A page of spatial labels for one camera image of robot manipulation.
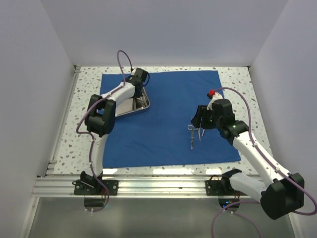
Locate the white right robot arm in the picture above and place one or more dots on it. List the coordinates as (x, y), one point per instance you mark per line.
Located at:
(279, 192)

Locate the steel surgical forceps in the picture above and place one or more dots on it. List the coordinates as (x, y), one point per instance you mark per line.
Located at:
(198, 129)

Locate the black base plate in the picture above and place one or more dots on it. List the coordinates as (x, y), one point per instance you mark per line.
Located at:
(219, 186)
(85, 189)

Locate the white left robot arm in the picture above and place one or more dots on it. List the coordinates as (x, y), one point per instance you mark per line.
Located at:
(101, 115)

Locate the aluminium rail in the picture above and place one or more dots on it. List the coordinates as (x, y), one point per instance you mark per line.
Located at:
(129, 186)
(53, 156)

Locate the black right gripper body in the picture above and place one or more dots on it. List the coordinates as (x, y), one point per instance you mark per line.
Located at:
(215, 122)

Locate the steel straight surgical scissors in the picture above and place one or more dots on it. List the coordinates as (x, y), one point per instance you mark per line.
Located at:
(192, 129)

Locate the blue surgical cloth wrap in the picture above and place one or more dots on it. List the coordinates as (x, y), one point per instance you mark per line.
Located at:
(159, 136)

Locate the aluminium left side rail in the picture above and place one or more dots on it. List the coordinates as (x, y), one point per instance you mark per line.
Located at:
(53, 156)

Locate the stainless steel instrument tray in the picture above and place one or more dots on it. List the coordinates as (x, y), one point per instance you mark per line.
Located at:
(133, 106)

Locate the aluminium front rail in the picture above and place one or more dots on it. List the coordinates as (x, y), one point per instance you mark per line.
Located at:
(129, 186)

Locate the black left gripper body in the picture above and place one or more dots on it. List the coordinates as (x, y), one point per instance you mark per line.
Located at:
(139, 95)

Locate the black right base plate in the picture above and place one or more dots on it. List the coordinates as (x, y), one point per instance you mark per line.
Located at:
(219, 186)

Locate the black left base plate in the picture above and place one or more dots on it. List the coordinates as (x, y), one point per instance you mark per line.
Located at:
(85, 189)

